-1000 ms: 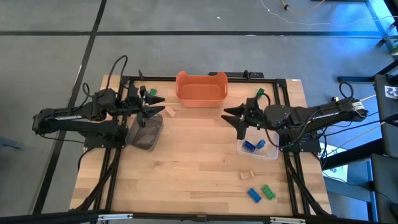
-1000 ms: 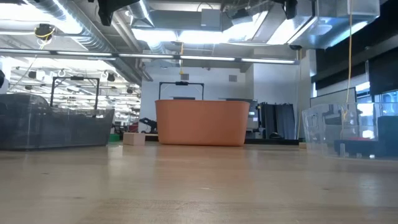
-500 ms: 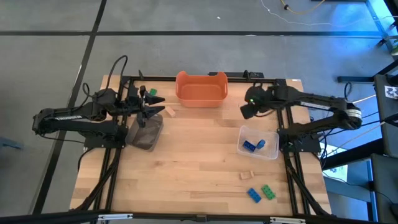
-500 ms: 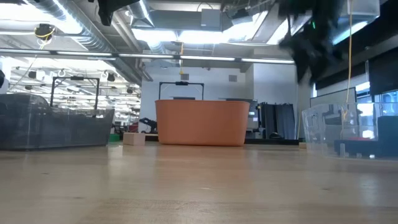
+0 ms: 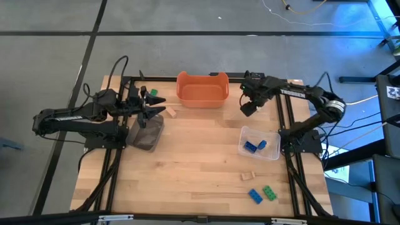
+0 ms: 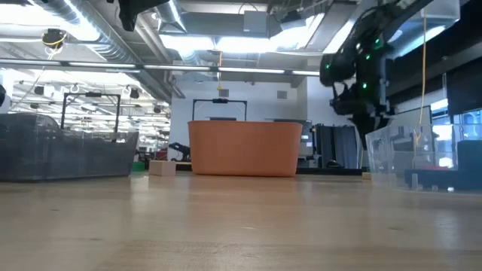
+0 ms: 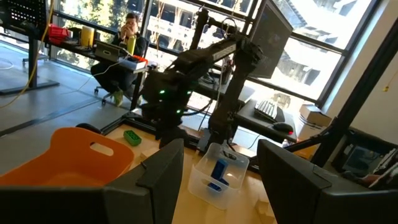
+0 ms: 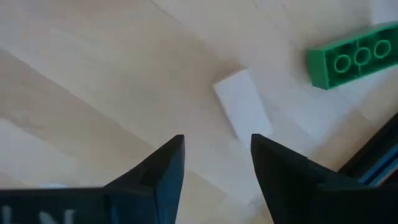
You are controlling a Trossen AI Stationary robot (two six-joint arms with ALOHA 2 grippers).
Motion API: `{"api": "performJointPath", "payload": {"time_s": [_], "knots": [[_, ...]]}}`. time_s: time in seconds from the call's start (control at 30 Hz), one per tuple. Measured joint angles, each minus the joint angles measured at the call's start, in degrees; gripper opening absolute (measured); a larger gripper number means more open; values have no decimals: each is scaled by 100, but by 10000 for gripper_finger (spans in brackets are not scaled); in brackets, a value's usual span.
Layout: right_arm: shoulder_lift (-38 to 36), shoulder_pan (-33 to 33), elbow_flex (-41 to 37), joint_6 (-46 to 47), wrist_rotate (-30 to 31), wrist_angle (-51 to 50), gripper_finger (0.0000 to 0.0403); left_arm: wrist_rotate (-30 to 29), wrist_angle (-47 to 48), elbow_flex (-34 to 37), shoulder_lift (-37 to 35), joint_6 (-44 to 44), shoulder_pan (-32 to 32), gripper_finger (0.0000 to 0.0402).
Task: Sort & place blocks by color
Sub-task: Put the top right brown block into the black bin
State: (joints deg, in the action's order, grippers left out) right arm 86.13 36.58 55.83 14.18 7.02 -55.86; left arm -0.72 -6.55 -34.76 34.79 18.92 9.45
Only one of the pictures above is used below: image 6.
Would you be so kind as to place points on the grey ceiling box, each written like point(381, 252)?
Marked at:
point(256, 22)

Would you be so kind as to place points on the black background robot arm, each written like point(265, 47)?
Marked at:
point(180, 148)

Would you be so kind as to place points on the silver ventilation duct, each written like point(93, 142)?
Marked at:
point(101, 37)

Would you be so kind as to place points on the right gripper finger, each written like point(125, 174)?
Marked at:
point(371, 130)

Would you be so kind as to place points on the long ceiling light strip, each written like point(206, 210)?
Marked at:
point(177, 67)

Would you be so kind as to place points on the black station frame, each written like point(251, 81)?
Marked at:
point(220, 100)
point(92, 94)

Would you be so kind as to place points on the green toy brick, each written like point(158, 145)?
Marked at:
point(138, 167)

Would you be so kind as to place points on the orange plastic bin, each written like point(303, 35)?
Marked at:
point(244, 150)

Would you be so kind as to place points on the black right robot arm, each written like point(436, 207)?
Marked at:
point(369, 30)

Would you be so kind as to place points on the smoky dark plastic bin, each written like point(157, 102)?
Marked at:
point(56, 158)

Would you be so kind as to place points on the clear plastic bin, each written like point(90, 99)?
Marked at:
point(391, 165)

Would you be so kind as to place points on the dark grey curtain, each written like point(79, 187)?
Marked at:
point(339, 147)

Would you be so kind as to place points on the black dome object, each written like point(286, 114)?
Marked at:
point(333, 164)

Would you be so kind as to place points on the tan toy brick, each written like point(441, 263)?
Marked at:
point(162, 168)
point(366, 175)

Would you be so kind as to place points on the black aluminium table frame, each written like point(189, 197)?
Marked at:
point(331, 171)

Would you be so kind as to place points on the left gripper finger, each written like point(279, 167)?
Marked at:
point(130, 11)

